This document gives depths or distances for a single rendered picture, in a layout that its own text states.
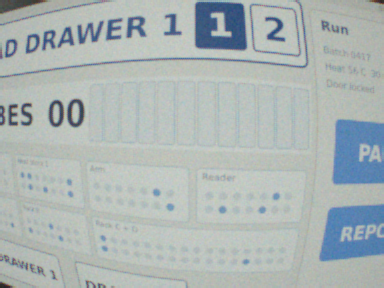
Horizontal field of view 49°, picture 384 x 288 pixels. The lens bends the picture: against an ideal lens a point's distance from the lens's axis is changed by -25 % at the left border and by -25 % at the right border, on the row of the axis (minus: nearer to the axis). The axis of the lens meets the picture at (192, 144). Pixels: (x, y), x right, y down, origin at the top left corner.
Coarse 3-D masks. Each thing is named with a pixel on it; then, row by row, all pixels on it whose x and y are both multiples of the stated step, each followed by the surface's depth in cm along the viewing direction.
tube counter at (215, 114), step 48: (48, 96) 34; (96, 96) 34; (144, 96) 33; (192, 96) 32; (240, 96) 32; (288, 96) 31; (96, 144) 34; (144, 144) 33; (192, 144) 33; (240, 144) 32; (288, 144) 32
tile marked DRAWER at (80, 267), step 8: (80, 264) 36; (88, 264) 36; (80, 272) 37; (88, 272) 36; (96, 272) 36; (104, 272) 36; (112, 272) 36; (120, 272) 36; (128, 272) 36; (80, 280) 37; (88, 280) 37; (96, 280) 36; (104, 280) 36; (112, 280) 36; (120, 280) 36; (128, 280) 36; (136, 280) 36; (144, 280) 35; (152, 280) 35; (160, 280) 35; (168, 280) 35; (176, 280) 35; (184, 280) 35
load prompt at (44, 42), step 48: (144, 0) 32; (192, 0) 31; (240, 0) 31; (288, 0) 30; (0, 48) 35; (48, 48) 34; (96, 48) 33; (144, 48) 32; (192, 48) 32; (240, 48) 31; (288, 48) 31
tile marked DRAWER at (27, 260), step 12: (0, 240) 38; (0, 252) 39; (12, 252) 38; (24, 252) 38; (36, 252) 37; (0, 264) 39; (12, 264) 38; (24, 264) 38; (36, 264) 38; (48, 264) 37; (12, 276) 39; (24, 276) 38; (36, 276) 38; (48, 276) 38; (60, 276) 37
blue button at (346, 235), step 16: (336, 208) 32; (352, 208) 31; (368, 208) 31; (336, 224) 32; (352, 224) 32; (368, 224) 31; (336, 240) 32; (352, 240) 32; (368, 240) 31; (320, 256) 32; (336, 256) 32; (352, 256) 32; (368, 256) 32
